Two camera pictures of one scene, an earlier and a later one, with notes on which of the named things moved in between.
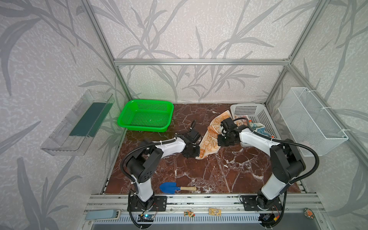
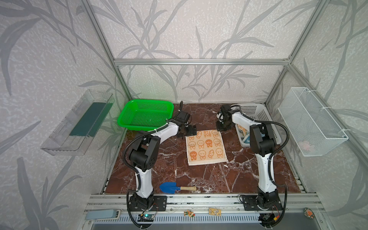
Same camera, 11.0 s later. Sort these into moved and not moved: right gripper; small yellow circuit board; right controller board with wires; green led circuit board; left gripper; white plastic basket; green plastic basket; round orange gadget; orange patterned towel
Moved: left gripper; orange patterned towel; right gripper
Not moved: green plastic basket; green led circuit board; white plastic basket; small yellow circuit board; round orange gadget; right controller board with wires
